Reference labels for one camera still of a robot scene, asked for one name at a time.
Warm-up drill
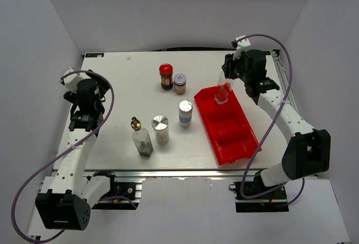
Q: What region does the purple cable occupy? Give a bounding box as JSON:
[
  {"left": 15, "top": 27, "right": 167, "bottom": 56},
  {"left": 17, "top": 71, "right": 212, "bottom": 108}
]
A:
[
  {"left": 228, "top": 33, "right": 306, "bottom": 207},
  {"left": 11, "top": 70, "right": 115, "bottom": 242}
]

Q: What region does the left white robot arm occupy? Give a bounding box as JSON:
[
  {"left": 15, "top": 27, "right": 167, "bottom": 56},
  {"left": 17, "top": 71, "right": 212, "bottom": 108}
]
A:
[{"left": 35, "top": 67, "right": 119, "bottom": 231}]

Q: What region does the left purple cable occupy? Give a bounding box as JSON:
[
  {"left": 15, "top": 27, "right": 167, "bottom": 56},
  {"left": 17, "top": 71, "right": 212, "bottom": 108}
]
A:
[{"left": 11, "top": 70, "right": 115, "bottom": 242}]

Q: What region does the black logo sticker left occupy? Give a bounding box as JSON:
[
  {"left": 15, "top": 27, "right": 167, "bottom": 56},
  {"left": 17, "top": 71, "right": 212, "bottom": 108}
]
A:
[{"left": 85, "top": 53, "right": 104, "bottom": 58}]

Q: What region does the aluminium table frame rail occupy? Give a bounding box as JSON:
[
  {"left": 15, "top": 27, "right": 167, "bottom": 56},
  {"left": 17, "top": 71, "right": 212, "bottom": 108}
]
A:
[{"left": 39, "top": 49, "right": 319, "bottom": 244}]

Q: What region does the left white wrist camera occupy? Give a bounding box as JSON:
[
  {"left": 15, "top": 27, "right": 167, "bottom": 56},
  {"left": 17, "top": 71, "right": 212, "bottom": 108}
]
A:
[{"left": 59, "top": 73, "right": 84, "bottom": 93}]

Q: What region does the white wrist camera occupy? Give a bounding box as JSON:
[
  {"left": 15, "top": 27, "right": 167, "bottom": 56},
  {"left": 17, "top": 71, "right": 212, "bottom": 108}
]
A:
[
  {"left": 231, "top": 35, "right": 251, "bottom": 60},
  {"left": 59, "top": 73, "right": 84, "bottom": 93}
]

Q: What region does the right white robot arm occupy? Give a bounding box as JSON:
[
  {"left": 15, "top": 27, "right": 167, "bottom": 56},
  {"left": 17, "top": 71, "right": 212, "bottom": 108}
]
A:
[{"left": 222, "top": 49, "right": 331, "bottom": 200}]

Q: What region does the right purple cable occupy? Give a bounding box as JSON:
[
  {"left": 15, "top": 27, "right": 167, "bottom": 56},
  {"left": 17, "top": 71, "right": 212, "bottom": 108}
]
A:
[{"left": 228, "top": 33, "right": 306, "bottom": 207}]

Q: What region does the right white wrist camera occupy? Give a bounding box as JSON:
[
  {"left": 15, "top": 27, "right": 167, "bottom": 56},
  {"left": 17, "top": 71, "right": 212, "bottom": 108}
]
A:
[{"left": 231, "top": 35, "right": 251, "bottom": 60}]

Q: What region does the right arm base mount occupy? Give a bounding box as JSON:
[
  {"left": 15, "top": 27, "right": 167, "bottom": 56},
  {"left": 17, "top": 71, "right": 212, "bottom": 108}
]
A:
[{"left": 228, "top": 182, "right": 289, "bottom": 213}]

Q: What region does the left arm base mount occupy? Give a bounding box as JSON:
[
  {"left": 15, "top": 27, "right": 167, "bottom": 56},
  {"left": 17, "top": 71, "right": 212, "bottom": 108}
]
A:
[{"left": 86, "top": 171, "right": 144, "bottom": 210}]

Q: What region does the silver-lid white shaker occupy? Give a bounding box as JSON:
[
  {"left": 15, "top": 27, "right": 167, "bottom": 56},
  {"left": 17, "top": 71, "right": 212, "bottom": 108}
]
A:
[{"left": 151, "top": 115, "right": 169, "bottom": 145}]

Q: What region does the blue-label spice shaker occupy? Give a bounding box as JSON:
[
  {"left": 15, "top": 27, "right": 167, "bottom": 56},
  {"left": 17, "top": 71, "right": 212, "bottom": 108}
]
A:
[{"left": 178, "top": 100, "right": 193, "bottom": 127}]

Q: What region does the white-lid chili jar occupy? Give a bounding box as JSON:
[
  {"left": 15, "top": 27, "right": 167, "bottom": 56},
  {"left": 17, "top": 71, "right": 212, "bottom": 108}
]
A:
[{"left": 173, "top": 73, "right": 187, "bottom": 95}]

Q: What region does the red-lid sauce jar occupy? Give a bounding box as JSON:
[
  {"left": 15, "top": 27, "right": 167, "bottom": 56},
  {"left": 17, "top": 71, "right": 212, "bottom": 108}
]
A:
[{"left": 159, "top": 63, "right": 173, "bottom": 90}]

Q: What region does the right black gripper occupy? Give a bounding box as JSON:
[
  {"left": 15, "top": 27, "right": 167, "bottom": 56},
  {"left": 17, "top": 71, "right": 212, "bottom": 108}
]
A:
[{"left": 222, "top": 50, "right": 251, "bottom": 83}]

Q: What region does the clear glass bottle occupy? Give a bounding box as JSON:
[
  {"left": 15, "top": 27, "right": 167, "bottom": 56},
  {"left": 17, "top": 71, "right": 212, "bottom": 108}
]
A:
[{"left": 214, "top": 72, "right": 233, "bottom": 105}]

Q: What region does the dark-sauce glass bottle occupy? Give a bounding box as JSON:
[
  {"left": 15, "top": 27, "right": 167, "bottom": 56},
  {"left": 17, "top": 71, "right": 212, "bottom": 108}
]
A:
[{"left": 131, "top": 117, "right": 153, "bottom": 157}]

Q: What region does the red plastic divided tray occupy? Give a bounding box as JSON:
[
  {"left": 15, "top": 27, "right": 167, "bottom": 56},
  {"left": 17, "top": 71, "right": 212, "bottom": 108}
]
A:
[{"left": 194, "top": 86, "right": 259, "bottom": 165}]

